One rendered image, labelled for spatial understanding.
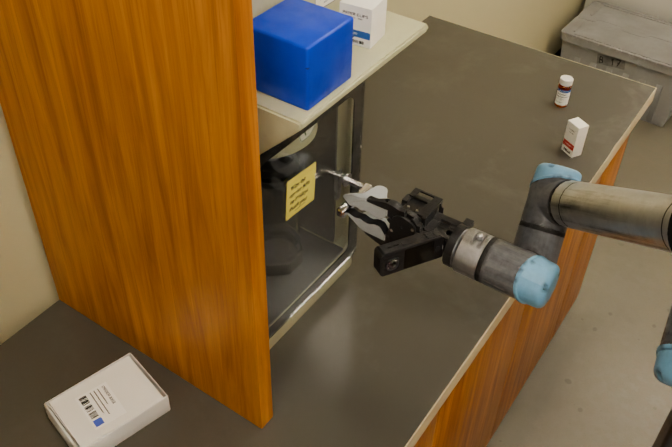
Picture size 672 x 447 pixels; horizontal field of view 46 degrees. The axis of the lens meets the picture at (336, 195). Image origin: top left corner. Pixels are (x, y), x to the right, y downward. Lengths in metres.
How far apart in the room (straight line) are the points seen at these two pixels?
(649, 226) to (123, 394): 0.85
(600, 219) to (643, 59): 2.62
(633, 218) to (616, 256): 2.03
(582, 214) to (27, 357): 0.97
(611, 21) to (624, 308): 1.58
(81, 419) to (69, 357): 0.17
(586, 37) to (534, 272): 2.71
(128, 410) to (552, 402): 1.59
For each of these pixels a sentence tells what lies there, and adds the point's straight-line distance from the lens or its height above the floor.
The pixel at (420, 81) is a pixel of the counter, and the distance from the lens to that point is 2.15.
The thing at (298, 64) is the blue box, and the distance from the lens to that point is 0.95.
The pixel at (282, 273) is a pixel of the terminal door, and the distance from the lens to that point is 1.31.
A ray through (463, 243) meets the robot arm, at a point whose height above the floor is 1.23.
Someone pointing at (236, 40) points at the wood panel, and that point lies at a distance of 0.85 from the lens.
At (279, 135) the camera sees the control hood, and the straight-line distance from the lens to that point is 0.99.
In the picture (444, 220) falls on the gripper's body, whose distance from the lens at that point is 1.28.
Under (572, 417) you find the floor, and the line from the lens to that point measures 2.61.
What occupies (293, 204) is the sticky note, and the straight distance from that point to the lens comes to 1.24.
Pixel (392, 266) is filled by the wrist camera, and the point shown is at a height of 1.20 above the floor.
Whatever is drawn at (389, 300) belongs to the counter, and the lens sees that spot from 1.52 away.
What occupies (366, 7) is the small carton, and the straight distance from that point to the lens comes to 1.09.
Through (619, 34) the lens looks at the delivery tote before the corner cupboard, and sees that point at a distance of 3.92.
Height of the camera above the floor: 2.06
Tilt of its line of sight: 40 degrees down
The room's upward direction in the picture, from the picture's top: 2 degrees clockwise
